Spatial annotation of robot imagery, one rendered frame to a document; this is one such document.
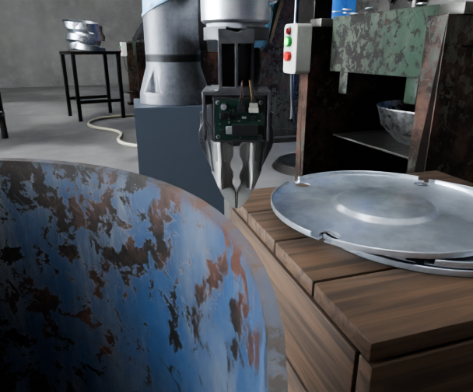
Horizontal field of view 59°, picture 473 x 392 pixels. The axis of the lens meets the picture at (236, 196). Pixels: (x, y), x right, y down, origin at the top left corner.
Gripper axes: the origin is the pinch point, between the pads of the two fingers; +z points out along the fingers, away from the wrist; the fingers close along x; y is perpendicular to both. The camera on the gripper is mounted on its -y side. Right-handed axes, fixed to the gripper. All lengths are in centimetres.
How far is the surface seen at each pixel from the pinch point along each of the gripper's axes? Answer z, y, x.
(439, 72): -14, -32, 38
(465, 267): 2.1, 15.0, 22.1
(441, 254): 0.9, 14.6, 19.8
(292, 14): -37, -220, 33
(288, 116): 23, -220, 33
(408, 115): -2, -57, 44
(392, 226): 1.2, 7.0, 17.8
